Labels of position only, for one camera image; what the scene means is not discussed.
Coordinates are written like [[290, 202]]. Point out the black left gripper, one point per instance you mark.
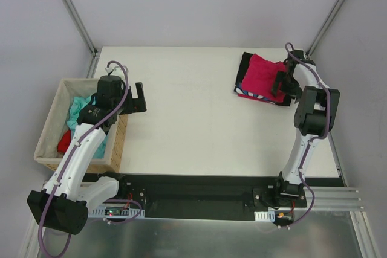
[[135, 104]]

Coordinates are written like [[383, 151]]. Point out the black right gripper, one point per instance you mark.
[[286, 83]]

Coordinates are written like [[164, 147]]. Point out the black t shirt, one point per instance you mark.
[[242, 67]]

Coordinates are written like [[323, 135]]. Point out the patterned t shirt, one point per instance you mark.
[[249, 95]]

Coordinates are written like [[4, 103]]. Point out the teal t shirt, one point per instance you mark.
[[78, 104]]

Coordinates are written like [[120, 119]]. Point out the wicker basket with cloth liner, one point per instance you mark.
[[55, 126]]

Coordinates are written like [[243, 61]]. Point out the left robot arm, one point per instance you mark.
[[62, 204]]

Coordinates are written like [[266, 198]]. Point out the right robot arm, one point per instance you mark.
[[216, 114]]

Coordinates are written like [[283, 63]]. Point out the red t shirt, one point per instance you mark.
[[64, 142]]

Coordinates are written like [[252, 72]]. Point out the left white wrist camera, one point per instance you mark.
[[111, 69]]

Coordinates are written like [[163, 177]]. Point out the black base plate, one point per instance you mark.
[[228, 198]]

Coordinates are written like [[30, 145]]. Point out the aluminium frame post left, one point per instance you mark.
[[80, 26]]

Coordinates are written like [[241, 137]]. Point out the aluminium frame post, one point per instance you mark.
[[80, 26], [327, 23]]

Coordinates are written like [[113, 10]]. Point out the aluminium rail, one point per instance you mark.
[[337, 199]]

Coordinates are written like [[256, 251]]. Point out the aluminium frame post right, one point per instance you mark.
[[327, 23]]

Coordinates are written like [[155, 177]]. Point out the right white cable duct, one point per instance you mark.
[[264, 216]]

